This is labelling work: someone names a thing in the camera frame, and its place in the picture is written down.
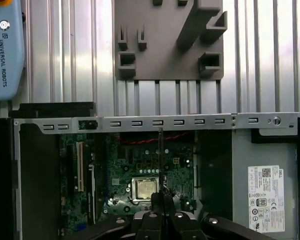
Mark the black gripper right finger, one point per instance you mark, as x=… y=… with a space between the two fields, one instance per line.
x=175 y=227

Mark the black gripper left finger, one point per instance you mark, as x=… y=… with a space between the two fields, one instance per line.
x=150 y=227

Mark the silver CPU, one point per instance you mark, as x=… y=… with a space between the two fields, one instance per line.
x=145 y=188

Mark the green motherboard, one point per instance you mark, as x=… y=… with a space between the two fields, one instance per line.
x=140 y=155

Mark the grey power supply unit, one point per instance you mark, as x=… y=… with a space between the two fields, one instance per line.
x=240 y=175

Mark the black PC case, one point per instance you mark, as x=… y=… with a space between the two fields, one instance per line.
x=0 y=175

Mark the grey parts rack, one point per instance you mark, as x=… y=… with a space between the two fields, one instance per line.
x=165 y=50

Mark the pale blue teach pendant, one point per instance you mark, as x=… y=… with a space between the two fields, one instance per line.
x=7 y=62

